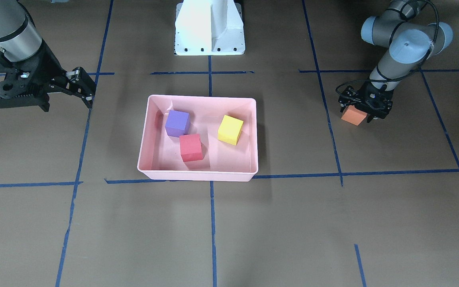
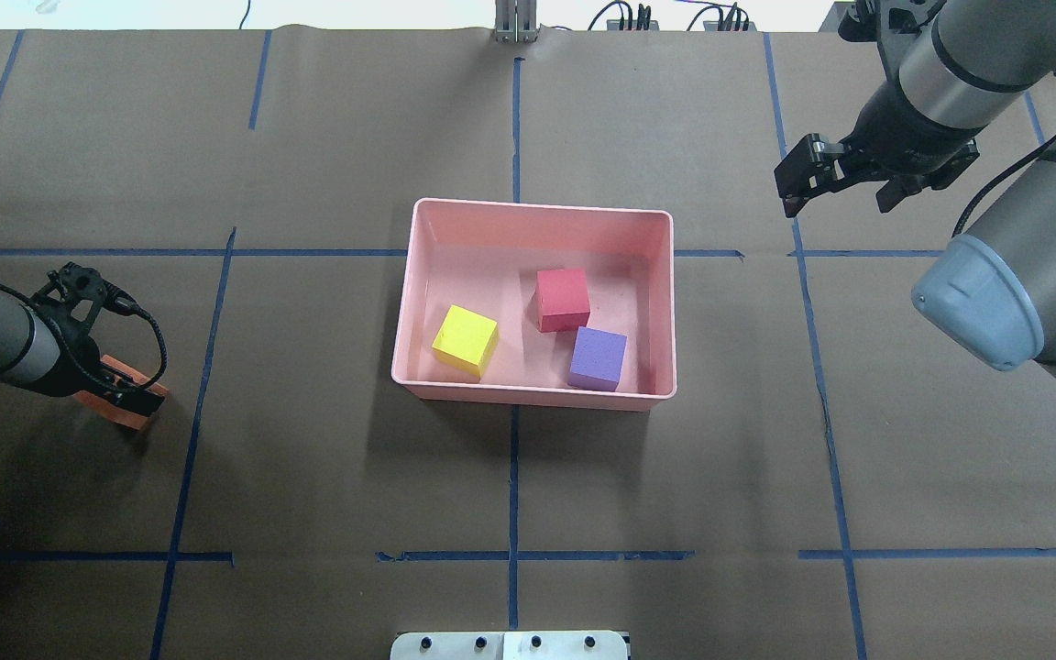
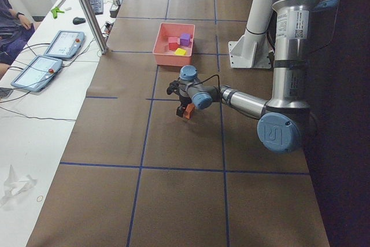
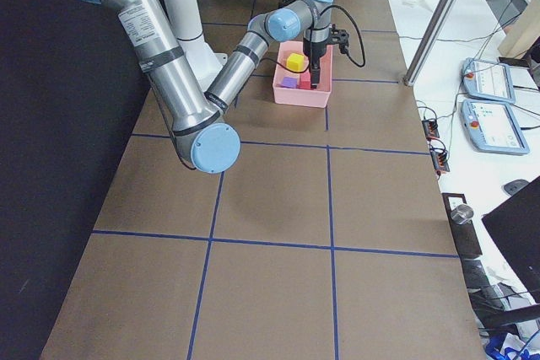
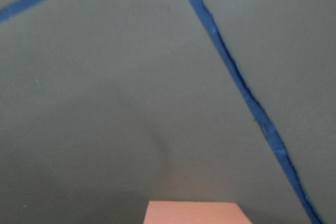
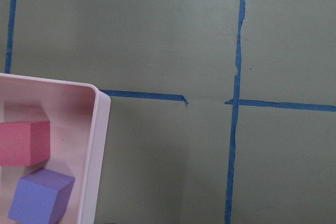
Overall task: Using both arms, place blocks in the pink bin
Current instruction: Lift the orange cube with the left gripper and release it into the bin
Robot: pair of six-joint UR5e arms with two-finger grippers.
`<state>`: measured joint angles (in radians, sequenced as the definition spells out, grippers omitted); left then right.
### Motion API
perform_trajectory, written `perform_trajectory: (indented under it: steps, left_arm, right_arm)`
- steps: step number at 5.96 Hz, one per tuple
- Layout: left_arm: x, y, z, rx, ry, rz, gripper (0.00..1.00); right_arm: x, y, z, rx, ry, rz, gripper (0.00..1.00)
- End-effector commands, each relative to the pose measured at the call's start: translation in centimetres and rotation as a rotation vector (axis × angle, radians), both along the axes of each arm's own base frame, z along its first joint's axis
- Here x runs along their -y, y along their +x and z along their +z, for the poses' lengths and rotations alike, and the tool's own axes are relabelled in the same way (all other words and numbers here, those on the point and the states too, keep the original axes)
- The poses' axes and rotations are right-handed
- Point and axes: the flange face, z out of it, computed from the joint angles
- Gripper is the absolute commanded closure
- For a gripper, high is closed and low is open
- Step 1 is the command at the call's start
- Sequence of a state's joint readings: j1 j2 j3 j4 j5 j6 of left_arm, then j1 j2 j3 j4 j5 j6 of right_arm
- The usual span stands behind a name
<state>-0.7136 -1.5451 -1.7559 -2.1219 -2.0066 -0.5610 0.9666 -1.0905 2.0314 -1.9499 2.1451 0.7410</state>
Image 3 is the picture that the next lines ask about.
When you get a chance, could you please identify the crumpled white paper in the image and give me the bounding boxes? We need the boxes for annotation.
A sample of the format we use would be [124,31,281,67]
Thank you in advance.
[1,165,38,206]

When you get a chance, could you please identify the seated person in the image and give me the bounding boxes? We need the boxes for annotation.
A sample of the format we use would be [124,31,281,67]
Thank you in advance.
[1,0,35,78]

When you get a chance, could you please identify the aluminium frame post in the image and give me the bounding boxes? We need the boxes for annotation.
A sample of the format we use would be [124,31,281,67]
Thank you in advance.
[79,0,108,54]

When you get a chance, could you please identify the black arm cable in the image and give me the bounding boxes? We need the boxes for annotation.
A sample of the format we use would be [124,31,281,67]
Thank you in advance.
[173,74,222,89]

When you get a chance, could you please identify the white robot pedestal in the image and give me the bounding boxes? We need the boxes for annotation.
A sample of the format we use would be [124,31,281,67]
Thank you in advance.
[227,0,278,70]

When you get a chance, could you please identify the purple foam block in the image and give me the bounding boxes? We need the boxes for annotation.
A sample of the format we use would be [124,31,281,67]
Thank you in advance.
[180,33,191,47]

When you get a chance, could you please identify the orange foam block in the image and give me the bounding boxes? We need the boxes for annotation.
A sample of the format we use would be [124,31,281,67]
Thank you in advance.
[183,103,195,120]

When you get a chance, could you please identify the far teach pendant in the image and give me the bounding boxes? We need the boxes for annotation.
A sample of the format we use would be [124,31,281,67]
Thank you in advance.
[44,30,85,60]

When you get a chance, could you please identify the black keyboard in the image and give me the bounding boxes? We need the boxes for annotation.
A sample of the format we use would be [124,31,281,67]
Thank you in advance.
[89,0,103,15]

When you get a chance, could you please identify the pink plastic bin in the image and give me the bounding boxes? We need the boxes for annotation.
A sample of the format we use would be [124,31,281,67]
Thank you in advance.
[153,23,195,67]

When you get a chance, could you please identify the near orange black connector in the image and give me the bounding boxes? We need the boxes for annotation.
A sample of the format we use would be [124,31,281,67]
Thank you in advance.
[104,21,114,34]

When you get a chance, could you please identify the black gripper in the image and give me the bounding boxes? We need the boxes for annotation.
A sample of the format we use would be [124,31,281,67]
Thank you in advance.
[176,95,191,117]

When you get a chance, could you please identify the yellow foam block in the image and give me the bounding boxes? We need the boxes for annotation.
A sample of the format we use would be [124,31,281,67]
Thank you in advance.
[175,47,187,56]

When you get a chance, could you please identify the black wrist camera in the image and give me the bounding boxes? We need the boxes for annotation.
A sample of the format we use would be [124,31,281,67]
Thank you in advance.
[166,80,180,95]

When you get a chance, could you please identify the teach pendant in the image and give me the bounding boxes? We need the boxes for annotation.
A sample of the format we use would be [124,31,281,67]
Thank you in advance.
[11,55,63,92]
[44,30,85,60]

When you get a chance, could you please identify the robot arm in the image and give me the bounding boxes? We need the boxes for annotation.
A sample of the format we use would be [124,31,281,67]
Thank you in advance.
[166,0,340,153]

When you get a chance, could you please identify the pink red foam block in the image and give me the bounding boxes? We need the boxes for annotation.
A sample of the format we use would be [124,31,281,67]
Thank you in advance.
[168,36,179,51]

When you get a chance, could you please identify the near teach pendant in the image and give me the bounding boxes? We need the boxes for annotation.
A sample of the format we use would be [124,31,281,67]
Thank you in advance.
[11,55,63,92]

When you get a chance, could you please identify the green clip tool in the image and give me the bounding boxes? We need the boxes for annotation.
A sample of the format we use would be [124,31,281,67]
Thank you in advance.
[51,6,65,19]

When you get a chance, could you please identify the black computer mouse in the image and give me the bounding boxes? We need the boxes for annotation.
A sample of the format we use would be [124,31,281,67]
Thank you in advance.
[72,17,86,25]

